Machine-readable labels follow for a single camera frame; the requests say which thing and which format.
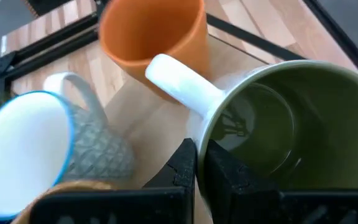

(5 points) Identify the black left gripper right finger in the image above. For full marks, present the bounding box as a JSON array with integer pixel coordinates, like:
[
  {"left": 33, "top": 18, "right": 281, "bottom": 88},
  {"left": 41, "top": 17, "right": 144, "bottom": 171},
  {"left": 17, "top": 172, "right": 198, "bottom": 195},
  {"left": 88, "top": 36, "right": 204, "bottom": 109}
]
[{"left": 203, "top": 139, "right": 358, "bottom": 224}]

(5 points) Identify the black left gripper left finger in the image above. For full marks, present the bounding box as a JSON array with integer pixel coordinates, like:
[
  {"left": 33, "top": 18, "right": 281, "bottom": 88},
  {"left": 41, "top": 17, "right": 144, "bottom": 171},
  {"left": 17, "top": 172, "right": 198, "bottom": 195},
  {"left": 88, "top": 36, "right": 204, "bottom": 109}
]
[{"left": 29, "top": 138, "right": 198, "bottom": 224}]

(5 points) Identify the white mug green inside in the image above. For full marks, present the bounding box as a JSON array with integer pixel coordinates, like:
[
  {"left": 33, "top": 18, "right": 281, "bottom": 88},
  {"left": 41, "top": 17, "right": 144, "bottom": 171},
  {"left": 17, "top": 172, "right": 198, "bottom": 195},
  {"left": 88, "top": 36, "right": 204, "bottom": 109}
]
[{"left": 144, "top": 53, "right": 358, "bottom": 218}]

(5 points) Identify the green patterned mug blue rim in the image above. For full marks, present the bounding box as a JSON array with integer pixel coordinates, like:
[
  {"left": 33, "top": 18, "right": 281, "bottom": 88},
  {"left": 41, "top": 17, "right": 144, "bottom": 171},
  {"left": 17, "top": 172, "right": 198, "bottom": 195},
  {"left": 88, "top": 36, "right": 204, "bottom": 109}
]
[{"left": 0, "top": 72, "right": 136, "bottom": 220}]

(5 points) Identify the orange cup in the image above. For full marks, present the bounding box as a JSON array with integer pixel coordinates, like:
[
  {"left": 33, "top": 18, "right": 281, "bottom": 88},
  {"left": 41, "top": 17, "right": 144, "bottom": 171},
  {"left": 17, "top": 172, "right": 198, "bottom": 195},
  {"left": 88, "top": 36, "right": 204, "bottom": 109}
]
[{"left": 98, "top": 0, "right": 213, "bottom": 102}]

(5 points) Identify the black table frame rail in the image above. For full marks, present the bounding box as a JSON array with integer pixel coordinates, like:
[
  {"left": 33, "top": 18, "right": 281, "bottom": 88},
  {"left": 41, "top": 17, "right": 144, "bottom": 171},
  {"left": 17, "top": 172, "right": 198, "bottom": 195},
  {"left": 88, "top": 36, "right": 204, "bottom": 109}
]
[{"left": 0, "top": 0, "right": 358, "bottom": 90}]

